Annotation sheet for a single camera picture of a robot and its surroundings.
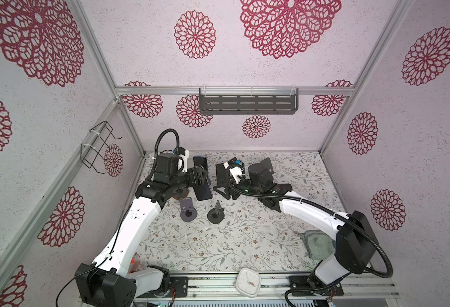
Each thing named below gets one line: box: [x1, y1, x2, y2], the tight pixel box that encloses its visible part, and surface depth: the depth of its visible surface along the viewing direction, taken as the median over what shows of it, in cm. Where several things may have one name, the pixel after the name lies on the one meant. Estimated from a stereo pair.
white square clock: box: [235, 267, 262, 299], surface depth 74 cm
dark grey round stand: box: [207, 199, 225, 225], surface depth 93 cm
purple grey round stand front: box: [179, 196, 198, 223], surface depth 94 cm
